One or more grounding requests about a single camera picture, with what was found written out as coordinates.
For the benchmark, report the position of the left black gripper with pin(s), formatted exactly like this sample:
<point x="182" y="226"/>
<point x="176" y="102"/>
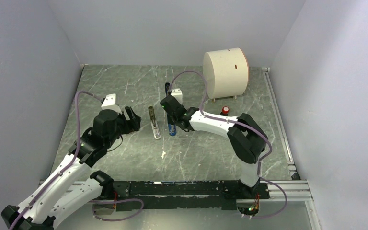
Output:
<point x="134" y="119"/>

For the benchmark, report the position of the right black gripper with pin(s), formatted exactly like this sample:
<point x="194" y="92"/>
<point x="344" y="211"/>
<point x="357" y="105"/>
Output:
<point x="180" y="104"/>

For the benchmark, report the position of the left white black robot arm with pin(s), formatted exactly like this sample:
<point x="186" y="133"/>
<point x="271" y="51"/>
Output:
<point x="50" y="203"/>

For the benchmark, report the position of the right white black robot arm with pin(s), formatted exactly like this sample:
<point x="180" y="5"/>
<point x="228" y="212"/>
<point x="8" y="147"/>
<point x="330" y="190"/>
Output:
<point x="246" y="137"/>

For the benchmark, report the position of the cream cylindrical drum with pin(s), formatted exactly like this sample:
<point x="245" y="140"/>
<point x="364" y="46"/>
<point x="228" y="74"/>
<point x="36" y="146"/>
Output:
<point x="226" y="72"/>

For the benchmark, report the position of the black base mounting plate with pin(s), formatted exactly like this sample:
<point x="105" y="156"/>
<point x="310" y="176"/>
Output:
<point x="182" y="194"/>

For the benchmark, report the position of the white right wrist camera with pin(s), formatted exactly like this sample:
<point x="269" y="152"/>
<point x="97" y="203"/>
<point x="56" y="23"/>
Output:
<point x="177" y="94"/>

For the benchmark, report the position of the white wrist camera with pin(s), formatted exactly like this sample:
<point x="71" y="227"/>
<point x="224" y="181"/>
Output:
<point x="177" y="94"/>
<point x="110" y="103"/>

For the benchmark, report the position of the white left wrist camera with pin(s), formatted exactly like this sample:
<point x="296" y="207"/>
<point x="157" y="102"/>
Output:
<point x="110" y="103"/>

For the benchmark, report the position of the aluminium rail frame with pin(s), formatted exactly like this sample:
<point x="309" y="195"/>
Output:
<point x="282" y="191"/>

